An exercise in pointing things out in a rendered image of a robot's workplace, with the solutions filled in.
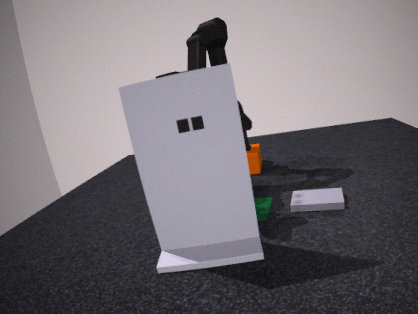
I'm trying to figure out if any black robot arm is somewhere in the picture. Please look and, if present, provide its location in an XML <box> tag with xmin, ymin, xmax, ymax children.
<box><xmin>186</xmin><ymin>18</ymin><xmax>253</xmax><ymax>151</ymax></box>

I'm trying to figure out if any green flat square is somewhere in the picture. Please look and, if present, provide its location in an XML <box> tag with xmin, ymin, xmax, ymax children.
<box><xmin>254</xmin><ymin>197</ymin><xmax>273</xmax><ymax>220</ymax></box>

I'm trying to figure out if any grey panel with two small square holes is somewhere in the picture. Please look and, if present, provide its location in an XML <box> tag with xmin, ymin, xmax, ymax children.
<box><xmin>118</xmin><ymin>63</ymin><xmax>264</xmax><ymax>274</ymax></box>

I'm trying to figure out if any white flat rectangular block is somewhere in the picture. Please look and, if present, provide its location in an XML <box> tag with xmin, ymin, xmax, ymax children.
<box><xmin>290</xmin><ymin>188</ymin><xmax>345</xmax><ymax>212</ymax></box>

